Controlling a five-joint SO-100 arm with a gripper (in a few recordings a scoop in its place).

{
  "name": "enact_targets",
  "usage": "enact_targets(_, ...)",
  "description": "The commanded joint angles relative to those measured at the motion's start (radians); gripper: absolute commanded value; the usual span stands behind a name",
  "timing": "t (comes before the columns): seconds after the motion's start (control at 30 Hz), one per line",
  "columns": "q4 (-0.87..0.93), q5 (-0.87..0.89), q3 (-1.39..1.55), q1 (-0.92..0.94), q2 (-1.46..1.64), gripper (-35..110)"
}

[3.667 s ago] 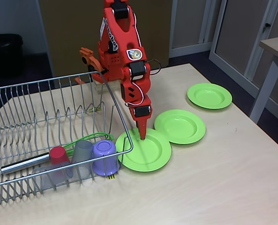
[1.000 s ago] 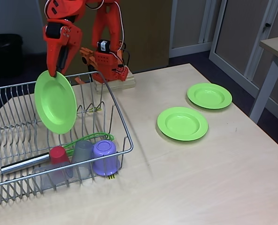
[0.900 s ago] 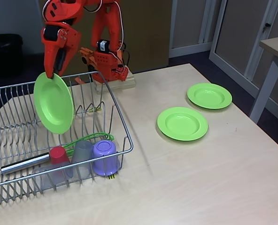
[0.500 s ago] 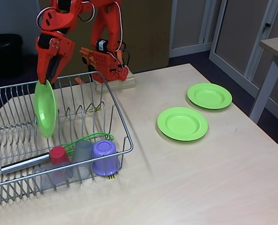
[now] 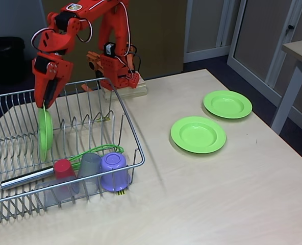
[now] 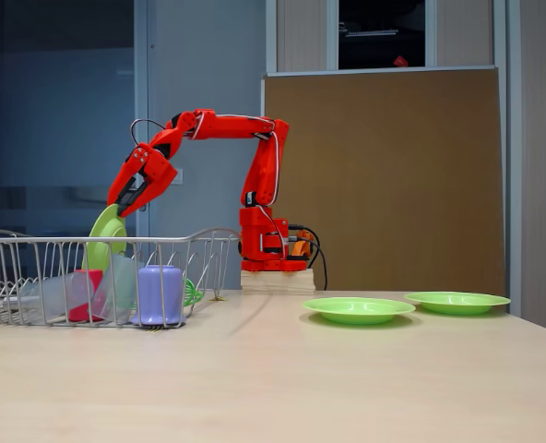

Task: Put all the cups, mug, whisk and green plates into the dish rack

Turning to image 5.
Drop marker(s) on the green plastic plate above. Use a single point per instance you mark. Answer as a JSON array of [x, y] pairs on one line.
[[45, 132], [227, 104], [198, 134]]

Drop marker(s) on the red plastic cup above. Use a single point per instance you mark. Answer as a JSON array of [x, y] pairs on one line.
[[63, 169]]

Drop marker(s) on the grey translucent plastic cup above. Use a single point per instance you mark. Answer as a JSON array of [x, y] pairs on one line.
[[51, 195], [88, 166]]

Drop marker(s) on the purple plastic mug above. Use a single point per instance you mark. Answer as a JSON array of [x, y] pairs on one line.
[[112, 168]]

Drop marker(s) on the red robot arm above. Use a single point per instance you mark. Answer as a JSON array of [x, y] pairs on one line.
[[110, 23]]

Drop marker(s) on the orange plastic clamp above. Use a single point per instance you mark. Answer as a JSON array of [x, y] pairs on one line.
[[95, 63]]

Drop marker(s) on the black trash bin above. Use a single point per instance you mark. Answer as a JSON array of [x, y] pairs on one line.
[[5, 58]]

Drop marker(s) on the green yellow twist tie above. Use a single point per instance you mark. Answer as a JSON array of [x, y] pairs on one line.
[[103, 119]]

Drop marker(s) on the wooden base block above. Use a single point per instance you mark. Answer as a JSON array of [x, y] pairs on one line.
[[138, 89]]

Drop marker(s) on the brown cork board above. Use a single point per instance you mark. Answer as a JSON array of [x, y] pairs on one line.
[[166, 38]]

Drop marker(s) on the yellow black striped tape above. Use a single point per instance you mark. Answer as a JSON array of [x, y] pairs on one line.
[[121, 193]]

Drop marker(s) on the white framed cabinet with lock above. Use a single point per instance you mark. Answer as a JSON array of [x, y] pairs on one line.
[[263, 30]]

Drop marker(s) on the black cabinet key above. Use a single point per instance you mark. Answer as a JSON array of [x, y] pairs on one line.
[[290, 26]]

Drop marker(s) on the beige desk with grey leg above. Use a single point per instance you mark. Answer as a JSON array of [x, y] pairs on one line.
[[301, 51]]

